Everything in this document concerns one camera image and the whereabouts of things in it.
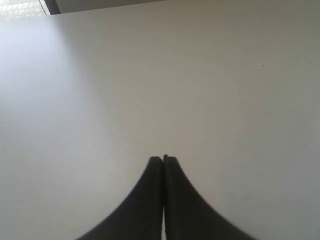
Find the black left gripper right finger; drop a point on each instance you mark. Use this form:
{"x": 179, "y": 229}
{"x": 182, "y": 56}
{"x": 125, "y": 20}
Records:
{"x": 187, "y": 215}

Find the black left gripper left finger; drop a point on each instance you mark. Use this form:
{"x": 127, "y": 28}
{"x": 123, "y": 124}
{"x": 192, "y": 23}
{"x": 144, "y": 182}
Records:
{"x": 140, "y": 215}

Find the dark window frame post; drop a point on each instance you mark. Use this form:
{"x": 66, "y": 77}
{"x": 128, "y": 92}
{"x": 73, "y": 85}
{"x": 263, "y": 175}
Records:
{"x": 52, "y": 7}

